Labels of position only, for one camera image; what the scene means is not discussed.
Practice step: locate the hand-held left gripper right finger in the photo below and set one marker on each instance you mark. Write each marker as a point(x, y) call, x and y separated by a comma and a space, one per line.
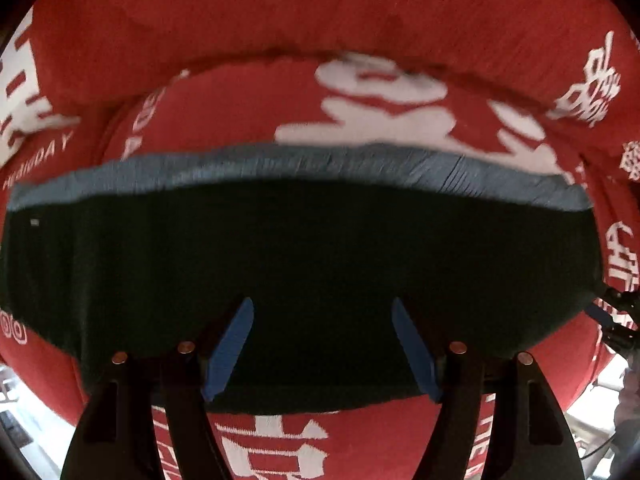
point(412, 345)

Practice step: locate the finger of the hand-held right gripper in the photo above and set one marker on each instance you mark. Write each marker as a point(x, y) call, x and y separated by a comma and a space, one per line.
point(599, 313)

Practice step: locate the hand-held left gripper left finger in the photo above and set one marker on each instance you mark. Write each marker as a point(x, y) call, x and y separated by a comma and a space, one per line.
point(231, 340)

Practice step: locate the dark green pants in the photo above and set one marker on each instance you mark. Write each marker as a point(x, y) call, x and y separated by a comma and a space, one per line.
point(310, 240)

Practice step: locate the red printed bed sheet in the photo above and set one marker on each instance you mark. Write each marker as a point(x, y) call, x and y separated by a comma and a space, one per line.
point(225, 110)

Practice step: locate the red printed quilt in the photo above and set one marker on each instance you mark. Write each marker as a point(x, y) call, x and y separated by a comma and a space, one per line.
point(310, 5)

